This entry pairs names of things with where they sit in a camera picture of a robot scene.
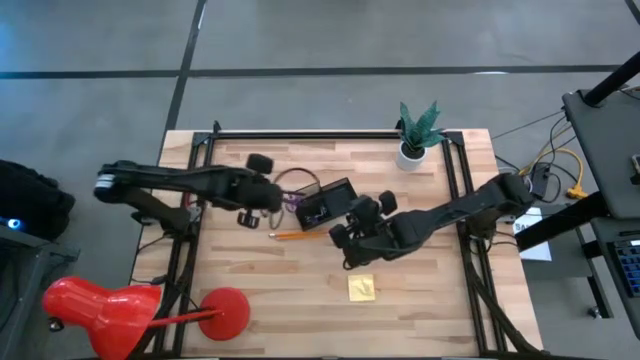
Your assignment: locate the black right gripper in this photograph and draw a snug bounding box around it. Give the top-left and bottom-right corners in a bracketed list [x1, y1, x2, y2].
[328, 195, 406, 270]

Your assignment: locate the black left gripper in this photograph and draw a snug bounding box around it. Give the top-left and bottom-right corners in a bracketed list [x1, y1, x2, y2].
[233, 175, 307, 213]

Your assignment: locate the yellow sticky note pad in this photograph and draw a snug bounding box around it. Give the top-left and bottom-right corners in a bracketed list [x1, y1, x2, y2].
[347, 273, 377, 303]

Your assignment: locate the black binder clip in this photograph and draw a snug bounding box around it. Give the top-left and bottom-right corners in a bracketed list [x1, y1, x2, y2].
[236, 209, 262, 230]

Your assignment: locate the black mesh desk organizer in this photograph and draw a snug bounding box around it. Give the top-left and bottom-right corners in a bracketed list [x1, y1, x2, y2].
[293, 176, 359, 232]

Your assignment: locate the white plant pot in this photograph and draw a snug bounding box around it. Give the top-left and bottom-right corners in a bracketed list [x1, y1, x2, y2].
[395, 141, 428, 172]

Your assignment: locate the green snake plant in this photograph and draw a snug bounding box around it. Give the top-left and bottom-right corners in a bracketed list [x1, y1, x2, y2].
[398, 99, 446, 154]

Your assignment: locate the white paper sheet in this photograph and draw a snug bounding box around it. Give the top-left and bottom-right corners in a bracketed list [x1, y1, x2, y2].
[512, 206, 554, 263]

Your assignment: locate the black power box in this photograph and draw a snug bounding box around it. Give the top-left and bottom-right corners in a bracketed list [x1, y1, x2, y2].
[529, 163, 552, 200]

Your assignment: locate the black support beam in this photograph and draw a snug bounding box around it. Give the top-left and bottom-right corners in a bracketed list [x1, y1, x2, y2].
[514, 191, 612, 253]

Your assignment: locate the red desk lamp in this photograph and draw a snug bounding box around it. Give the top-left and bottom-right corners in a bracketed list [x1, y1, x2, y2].
[41, 276, 252, 360]

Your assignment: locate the black bag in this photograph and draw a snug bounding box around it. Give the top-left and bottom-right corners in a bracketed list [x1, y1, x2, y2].
[0, 158, 77, 241]

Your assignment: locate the dark grey desk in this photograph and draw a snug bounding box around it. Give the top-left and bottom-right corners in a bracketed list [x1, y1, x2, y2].
[589, 217, 640, 341]

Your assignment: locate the grey desk top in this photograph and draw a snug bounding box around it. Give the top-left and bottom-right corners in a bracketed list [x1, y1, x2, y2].
[562, 85, 640, 221]

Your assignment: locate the grey cart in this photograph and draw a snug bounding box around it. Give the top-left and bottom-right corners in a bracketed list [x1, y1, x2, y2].
[0, 224, 81, 360]

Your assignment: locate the black keyboard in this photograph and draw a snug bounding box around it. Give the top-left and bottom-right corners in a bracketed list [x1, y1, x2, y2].
[612, 238, 640, 299]

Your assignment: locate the black pole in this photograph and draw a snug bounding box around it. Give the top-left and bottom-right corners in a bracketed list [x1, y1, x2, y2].
[582, 49, 640, 109]

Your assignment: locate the black left wrist camera cable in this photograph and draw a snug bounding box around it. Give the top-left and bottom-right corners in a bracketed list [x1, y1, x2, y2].
[272, 167, 322, 201]

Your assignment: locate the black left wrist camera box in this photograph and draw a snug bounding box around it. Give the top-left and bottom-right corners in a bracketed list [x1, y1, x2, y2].
[245, 153, 275, 176]

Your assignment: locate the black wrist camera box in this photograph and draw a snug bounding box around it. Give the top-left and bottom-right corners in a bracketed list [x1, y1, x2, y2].
[245, 153, 275, 176]
[378, 189, 399, 216]

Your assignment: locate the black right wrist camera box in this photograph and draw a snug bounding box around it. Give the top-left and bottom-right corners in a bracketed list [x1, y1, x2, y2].
[378, 189, 399, 216]

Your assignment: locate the black aluminium table frame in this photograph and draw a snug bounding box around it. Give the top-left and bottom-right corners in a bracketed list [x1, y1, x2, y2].
[130, 119, 551, 360]

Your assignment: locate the yellow power cable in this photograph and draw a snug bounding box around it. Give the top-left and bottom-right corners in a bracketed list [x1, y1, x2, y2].
[519, 147, 590, 201]

